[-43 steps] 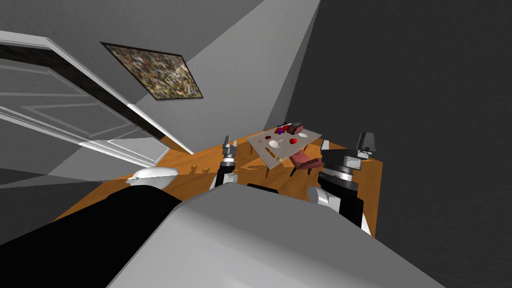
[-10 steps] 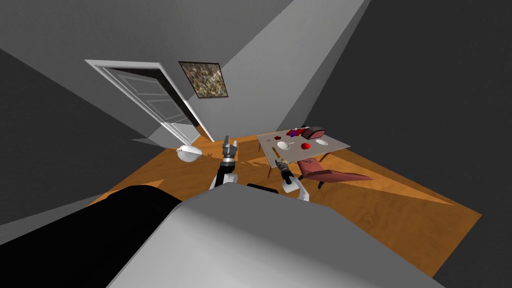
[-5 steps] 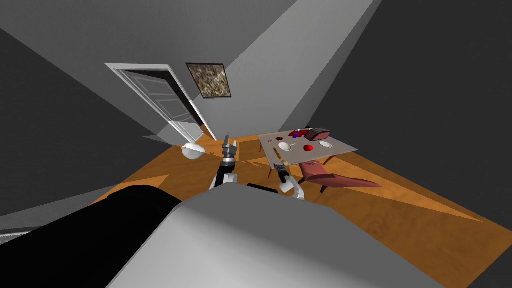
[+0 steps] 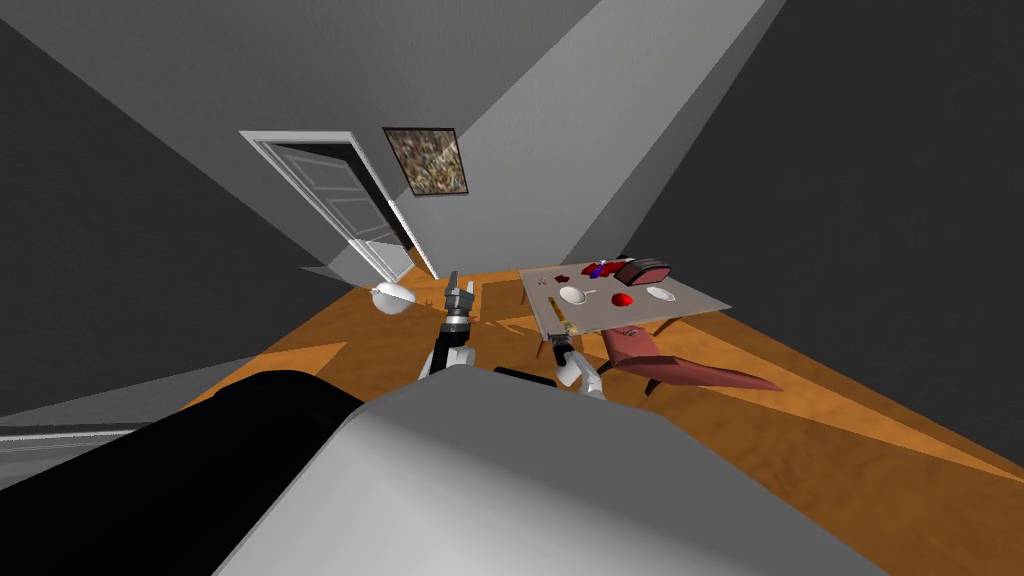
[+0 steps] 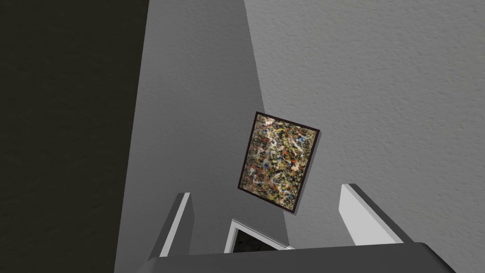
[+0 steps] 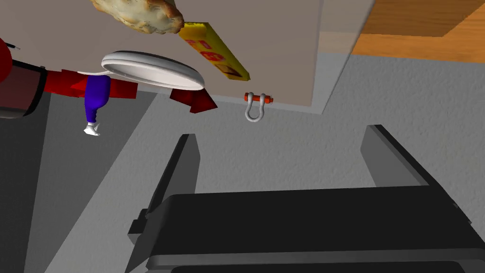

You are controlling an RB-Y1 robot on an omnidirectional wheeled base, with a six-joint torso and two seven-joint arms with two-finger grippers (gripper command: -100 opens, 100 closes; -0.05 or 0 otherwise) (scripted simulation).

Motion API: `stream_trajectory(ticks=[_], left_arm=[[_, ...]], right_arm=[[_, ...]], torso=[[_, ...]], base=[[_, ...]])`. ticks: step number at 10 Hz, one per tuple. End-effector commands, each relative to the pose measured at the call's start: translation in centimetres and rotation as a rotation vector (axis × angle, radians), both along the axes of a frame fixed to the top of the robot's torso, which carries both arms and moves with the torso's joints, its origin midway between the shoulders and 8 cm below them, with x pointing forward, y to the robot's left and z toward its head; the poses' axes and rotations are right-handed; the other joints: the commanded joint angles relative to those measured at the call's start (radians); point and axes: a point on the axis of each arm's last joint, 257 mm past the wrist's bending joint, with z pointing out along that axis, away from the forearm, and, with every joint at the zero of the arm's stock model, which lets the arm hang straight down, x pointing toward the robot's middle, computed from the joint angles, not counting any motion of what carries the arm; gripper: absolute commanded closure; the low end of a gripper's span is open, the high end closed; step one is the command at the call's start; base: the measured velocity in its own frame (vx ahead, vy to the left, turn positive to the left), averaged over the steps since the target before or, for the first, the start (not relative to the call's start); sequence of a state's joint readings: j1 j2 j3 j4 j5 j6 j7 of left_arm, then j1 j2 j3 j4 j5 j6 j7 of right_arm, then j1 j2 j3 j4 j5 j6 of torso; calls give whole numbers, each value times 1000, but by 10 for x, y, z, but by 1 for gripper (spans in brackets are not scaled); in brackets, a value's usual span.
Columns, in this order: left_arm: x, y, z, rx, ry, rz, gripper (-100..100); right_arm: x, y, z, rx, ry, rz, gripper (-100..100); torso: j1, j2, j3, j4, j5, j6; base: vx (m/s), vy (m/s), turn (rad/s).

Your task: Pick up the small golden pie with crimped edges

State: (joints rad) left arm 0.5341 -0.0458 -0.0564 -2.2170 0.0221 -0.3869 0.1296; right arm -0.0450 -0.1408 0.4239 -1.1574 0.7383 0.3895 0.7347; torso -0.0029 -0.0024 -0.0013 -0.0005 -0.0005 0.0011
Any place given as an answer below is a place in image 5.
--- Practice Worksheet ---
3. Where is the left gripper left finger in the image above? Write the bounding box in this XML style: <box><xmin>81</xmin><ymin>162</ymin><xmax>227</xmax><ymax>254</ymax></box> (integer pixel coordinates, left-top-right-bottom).
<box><xmin>149</xmin><ymin>192</ymin><xmax>196</xmax><ymax>261</ymax></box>

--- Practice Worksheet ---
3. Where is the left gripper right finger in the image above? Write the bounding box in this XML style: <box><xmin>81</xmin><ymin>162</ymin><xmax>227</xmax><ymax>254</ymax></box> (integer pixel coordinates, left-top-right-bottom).
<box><xmin>338</xmin><ymin>183</ymin><xmax>414</xmax><ymax>246</ymax></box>

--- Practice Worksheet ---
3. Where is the abstract painting in dark frame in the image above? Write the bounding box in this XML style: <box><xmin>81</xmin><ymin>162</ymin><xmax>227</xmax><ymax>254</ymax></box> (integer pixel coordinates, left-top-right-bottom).
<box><xmin>237</xmin><ymin>111</ymin><xmax>321</xmax><ymax>215</ymax></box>

